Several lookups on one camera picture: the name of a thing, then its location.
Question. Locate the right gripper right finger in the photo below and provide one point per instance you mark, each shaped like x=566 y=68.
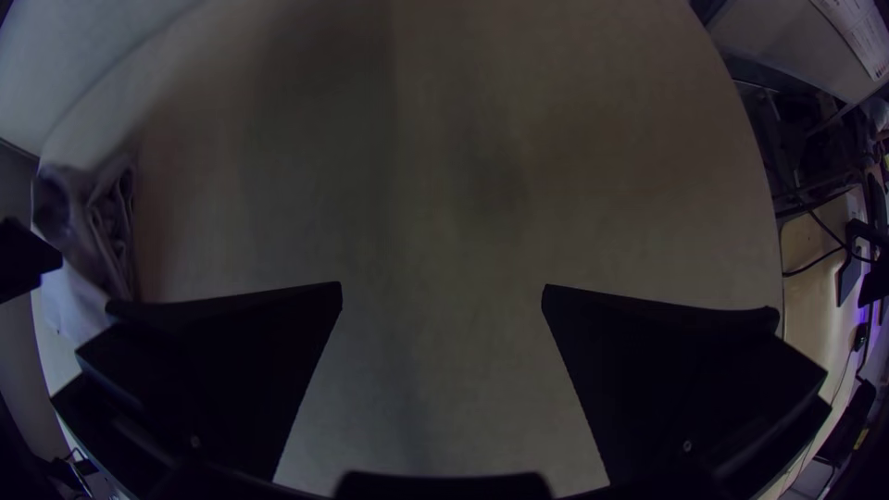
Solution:
x=667 y=389

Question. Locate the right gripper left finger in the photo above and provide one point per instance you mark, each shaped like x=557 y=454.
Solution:
x=222 y=375

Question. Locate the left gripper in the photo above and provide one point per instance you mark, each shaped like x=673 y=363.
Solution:
x=21 y=260

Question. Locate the grey t-shirt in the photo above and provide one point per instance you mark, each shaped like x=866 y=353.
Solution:
x=90 y=222

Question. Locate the pale wooden side table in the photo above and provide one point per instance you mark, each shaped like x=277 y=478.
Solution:
x=812 y=312

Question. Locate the white printed poster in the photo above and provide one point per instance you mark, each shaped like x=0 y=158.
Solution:
x=861 y=31

